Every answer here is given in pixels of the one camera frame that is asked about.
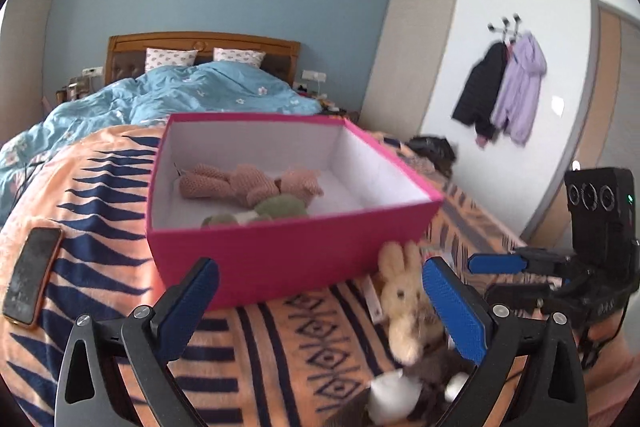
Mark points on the white light switch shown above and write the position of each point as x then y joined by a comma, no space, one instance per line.
557,105

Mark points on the white dotted pillow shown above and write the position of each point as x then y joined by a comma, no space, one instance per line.
239,57
170,58

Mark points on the cream bunny plush toy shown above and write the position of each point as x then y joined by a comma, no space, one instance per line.
405,302

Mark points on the dark clothes pile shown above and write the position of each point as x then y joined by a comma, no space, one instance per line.
432,149

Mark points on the bedside table clutter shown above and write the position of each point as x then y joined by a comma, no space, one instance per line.
330,104

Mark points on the black jacket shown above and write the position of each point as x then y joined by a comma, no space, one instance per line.
480,92

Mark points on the purple jacket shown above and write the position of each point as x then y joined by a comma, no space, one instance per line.
520,92

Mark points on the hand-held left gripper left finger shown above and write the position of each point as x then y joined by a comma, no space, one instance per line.
192,307

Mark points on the pink cardboard box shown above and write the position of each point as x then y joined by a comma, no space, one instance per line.
300,252

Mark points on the pink knitted plush toy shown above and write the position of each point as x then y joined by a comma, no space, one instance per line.
240,184

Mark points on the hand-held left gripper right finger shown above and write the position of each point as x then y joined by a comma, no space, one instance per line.
457,307

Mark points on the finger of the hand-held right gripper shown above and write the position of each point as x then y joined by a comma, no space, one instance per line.
515,297
495,263

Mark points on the person's right forearm pink sleeve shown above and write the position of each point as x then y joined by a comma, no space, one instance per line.
617,377

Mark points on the white wall socket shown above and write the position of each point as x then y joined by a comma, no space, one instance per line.
314,76
92,71

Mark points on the wooden bed headboard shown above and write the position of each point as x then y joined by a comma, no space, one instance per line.
200,42

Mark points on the green plush toy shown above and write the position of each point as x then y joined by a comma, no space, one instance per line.
280,207

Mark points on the orange patterned blanket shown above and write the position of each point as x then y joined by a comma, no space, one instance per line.
100,257

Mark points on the black wall coat rack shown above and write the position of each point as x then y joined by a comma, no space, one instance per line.
509,27

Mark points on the blue floral duvet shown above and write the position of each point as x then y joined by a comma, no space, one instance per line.
150,97

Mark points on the wooden door with grey frame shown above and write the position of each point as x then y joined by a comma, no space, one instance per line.
607,82

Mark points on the smartphone with orange case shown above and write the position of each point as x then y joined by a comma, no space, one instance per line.
30,277

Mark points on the brown bear plush toy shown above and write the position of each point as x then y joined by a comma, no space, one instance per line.
435,369

